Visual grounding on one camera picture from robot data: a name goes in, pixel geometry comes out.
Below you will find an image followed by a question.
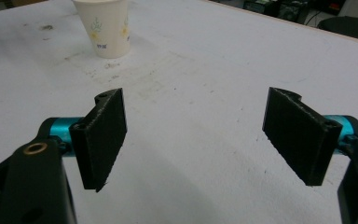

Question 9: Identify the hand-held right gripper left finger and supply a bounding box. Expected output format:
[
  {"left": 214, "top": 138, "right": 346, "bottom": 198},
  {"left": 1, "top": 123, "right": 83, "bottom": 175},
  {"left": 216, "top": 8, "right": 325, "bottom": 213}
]
[{"left": 49, "top": 88, "right": 129, "bottom": 193}]

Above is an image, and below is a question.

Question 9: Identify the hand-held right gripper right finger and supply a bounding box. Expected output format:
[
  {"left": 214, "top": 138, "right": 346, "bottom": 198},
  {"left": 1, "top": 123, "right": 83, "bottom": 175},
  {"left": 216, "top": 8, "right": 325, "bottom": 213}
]
[{"left": 261, "top": 87, "right": 354, "bottom": 187}]

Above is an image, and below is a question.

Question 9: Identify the white floral print paper cup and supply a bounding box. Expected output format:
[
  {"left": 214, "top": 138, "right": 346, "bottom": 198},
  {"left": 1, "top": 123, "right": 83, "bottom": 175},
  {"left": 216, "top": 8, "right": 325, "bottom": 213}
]
[{"left": 72, "top": 0, "right": 131, "bottom": 60}]

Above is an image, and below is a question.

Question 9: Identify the black round stool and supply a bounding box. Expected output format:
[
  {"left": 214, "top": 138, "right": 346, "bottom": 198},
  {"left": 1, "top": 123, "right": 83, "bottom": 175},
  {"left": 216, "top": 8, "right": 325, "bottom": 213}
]
[{"left": 317, "top": 16, "right": 358, "bottom": 44}]

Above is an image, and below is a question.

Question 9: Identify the dark electronic equipment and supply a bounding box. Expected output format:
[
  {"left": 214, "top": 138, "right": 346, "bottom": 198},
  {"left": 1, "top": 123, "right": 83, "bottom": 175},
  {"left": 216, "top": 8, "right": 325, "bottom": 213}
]
[{"left": 241, "top": 0, "right": 312, "bottom": 19}]

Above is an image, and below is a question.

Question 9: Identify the black cable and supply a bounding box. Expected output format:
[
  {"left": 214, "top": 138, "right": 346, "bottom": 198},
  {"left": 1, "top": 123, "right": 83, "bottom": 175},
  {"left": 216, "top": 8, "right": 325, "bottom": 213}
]
[{"left": 304, "top": 8, "right": 323, "bottom": 26}]

